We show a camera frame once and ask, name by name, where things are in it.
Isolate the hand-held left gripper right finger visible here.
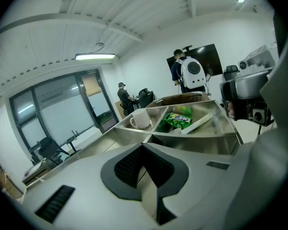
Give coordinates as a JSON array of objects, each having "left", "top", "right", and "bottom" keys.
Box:
[{"left": 143, "top": 142, "right": 236, "bottom": 230}]

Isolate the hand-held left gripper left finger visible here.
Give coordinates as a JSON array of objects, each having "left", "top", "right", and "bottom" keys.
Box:
[{"left": 21, "top": 142, "right": 157, "bottom": 230}]

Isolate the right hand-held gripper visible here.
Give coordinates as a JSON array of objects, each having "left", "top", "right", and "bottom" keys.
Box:
[{"left": 219, "top": 44, "right": 278, "bottom": 127}]

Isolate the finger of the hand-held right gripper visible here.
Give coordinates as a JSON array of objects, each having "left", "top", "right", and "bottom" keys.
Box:
[{"left": 228, "top": 13, "right": 288, "bottom": 230}]

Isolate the stainless steel cart compartment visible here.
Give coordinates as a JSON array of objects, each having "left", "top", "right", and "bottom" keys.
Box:
[{"left": 23, "top": 91, "right": 244, "bottom": 194}]

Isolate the white top table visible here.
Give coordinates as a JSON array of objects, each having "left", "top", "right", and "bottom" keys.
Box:
[{"left": 59, "top": 126, "right": 103, "bottom": 153}]

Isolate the low white-topped bench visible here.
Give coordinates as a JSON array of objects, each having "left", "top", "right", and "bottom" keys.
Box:
[{"left": 22, "top": 161, "right": 54, "bottom": 185}]

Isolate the black mesh office chair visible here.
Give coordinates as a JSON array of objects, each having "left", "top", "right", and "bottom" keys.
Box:
[{"left": 36, "top": 137, "right": 70, "bottom": 165}]

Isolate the white round-window backpack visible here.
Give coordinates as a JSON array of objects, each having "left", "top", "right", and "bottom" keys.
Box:
[{"left": 179, "top": 56, "right": 206, "bottom": 90}]

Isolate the white brush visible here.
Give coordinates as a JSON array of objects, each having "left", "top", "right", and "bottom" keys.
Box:
[{"left": 169, "top": 113, "right": 214, "bottom": 135}]

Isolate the green snack packet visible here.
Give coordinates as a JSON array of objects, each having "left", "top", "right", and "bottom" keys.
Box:
[{"left": 158, "top": 113, "right": 192, "bottom": 133}]

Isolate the white mug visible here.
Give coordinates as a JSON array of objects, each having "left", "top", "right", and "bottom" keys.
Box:
[{"left": 130, "top": 109, "right": 152, "bottom": 129}]

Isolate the black framed glass door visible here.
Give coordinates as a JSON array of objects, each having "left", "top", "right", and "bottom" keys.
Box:
[{"left": 9, "top": 68, "right": 120, "bottom": 157}]

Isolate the black wall screen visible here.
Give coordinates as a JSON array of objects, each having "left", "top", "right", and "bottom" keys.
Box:
[{"left": 166, "top": 43, "right": 223, "bottom": 77}]

